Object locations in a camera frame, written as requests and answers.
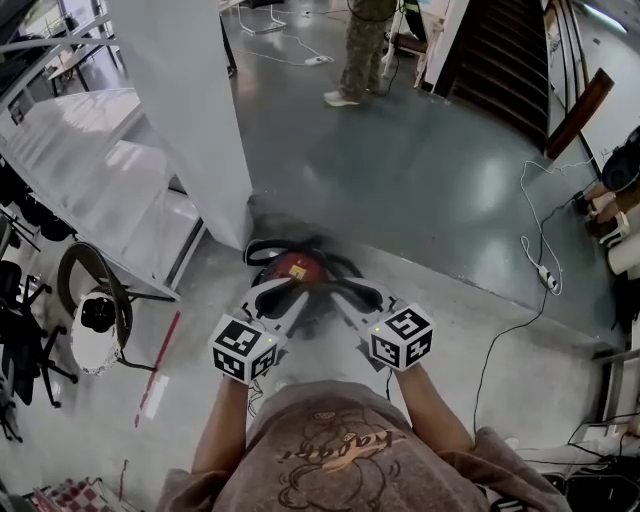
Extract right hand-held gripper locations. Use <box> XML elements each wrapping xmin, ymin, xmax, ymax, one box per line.
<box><xmin>329</xmin><ymin>277</ymin><xmax>435</xmax><ymax>372</ymax></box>

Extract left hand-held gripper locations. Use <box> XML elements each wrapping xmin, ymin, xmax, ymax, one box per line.
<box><xmin>208</xmin><ymin>277</ymin><xmax>312</xmax><ymax>386</ymax></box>

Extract red vacuum cleaner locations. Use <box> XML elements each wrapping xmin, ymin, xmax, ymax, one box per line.
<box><xmin>249</xmin><ymin>249</ymin><xmax>351</xmax><ymax>341</ymax></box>

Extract person's left forearm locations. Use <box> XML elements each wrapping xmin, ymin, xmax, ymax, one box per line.
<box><xmin>192</xmin><ymin>377</ymin><xmax>250</xmax><ymax>474</ymax></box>

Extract person's right forearm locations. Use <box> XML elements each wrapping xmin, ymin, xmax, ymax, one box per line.
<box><xmin>397</xmin><ymin>362</ymin><xmax>475</xmax><ymax>454</ymax></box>

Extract person's white trousers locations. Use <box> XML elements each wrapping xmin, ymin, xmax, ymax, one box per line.
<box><xmin>277</xmin><ymin>319</ymin><xmax>386</xmax><ymax>401</ymax></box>

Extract red floor tape strip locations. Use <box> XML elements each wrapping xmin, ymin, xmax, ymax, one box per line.
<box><xmin>133</xmin><ymin>310</ymin><xmax>181</xmax><ymax>429</ymax></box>

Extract person's brown printed shirt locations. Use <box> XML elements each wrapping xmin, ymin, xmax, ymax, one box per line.
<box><xmin>157</xmin><ymin>379</ymin><xmax>574</xmax><ymax>512</ymax></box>

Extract black item on chair cushion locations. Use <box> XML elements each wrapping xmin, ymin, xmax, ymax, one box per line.
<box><xmin>79</xmin><ymin>297</ymin><xmax>117</xmax><ymax>332</ymax></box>

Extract round chair with white cushion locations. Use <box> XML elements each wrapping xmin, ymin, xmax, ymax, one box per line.
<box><xmin>56</xmin><ymin>242</ymin><xmax>177</xmax><ymax>377</ymax></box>

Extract white metal shelf rack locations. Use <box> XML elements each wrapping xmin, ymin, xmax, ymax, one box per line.
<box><xmin>0</xmin><ymin>0</ymin><xmax>209</xmax><ymax>302</ymax></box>

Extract black office chair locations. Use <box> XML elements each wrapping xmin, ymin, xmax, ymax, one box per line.
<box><xmin>0</xmin><ymin>259</ymin><xmax>80</xmax><ymax>409</ymax></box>

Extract white paper roll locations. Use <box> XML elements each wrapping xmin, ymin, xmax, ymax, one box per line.
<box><xmin>607</xmin><ymin>239</ymin><xmax>640</xmax><ymax>275</ymax></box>

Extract red checkered cloth table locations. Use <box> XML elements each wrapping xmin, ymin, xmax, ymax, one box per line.
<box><xmin>32</xmin><ymin>477</ymin><xmax>121</xmax><ymax>512</ymax></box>

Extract brown wooden handrail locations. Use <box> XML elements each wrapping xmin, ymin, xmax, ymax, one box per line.
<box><xmin>544</xmin><ymin>68</ymin><xmax>615</xmax><ymax>160</ymax></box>

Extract thin gripper cable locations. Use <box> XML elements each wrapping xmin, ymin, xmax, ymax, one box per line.
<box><xmin>248</xmin><ymin>378</ymin><xmax>266</xmax><ymax>417</ymax></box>

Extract long black floor cable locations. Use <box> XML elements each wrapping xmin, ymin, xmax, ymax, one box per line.
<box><xmin>472</xmin><ymin>192</ymin><xmax>587</xmax><ymax>437</ymax></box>

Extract white power strip cable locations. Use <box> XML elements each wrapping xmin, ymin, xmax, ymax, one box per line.
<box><xmin>234</xmin><ymin>33</ymin><xmax>321</xmax><ymax>66</ymax></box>
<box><xmin>519</xmin><ymin>158</ymin><xmax>597</xmax><ymax>296</ymax></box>

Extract grey metal frame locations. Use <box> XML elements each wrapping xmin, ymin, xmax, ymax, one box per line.
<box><xmin>592</xmin><ymin>347</ymin><xmax>640</xmax><ymax>427</ymax></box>

